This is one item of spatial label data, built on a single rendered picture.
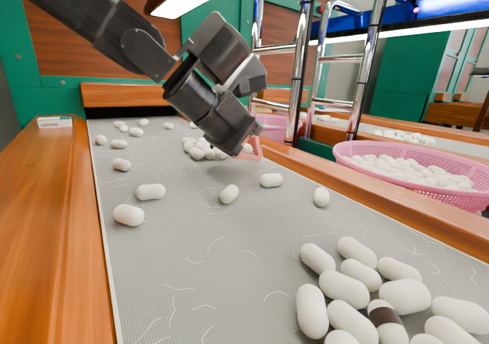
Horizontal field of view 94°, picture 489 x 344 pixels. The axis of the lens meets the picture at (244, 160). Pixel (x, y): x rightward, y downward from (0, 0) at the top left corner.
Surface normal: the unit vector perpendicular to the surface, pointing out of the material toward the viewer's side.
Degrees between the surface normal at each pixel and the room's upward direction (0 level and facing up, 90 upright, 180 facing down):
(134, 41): 90
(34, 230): 0
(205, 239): 0
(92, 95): 90
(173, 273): 0
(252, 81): 90
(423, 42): 90
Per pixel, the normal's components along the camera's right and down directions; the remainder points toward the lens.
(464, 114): -0.81, 0.16
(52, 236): 0.05, -0.94
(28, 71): 0.56, 0.31
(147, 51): 0.33, 0.34
